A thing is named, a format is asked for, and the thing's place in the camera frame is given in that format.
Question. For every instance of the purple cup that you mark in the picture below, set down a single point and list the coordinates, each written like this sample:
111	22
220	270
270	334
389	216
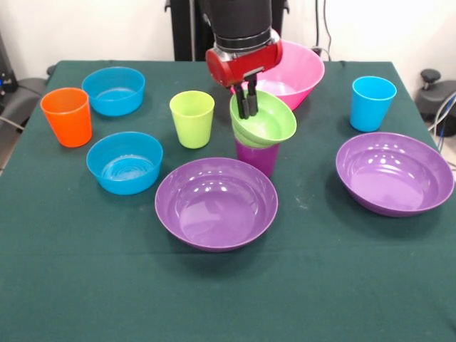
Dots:
258	158

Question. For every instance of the green ribbed bowl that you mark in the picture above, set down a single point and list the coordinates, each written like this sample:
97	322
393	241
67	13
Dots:
270	123

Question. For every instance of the black knob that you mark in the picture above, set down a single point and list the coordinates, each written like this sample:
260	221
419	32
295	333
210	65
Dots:
430	75

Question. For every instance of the dark green tablecloth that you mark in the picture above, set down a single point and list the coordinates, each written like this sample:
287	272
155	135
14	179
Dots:
228	292

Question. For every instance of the lime green cup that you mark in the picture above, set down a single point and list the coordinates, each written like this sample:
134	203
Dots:
192	130

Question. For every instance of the grey chair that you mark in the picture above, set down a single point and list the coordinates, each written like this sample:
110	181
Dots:
25	96

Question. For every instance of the blue bowl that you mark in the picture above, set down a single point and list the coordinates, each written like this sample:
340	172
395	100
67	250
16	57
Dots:
114	103
124	183

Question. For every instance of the large pink bowl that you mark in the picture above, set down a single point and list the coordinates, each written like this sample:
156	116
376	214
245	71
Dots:
303	67

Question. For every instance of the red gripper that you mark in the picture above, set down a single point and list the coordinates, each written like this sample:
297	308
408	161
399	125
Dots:
246	66

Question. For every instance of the purple bowl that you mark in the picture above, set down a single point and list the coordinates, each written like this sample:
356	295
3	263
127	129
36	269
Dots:
392	178
215	212

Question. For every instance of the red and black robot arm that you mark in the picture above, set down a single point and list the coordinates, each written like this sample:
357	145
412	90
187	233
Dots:
238	21

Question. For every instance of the dark grey base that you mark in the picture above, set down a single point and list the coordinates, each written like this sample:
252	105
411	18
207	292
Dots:
436	101

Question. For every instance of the blue cup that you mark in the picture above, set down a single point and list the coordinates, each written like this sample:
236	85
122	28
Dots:
370	110

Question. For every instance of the orange cup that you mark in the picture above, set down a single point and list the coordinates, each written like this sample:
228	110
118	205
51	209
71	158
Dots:
69	126

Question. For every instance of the black equipment box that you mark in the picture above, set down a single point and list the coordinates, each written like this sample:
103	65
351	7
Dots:
5	71

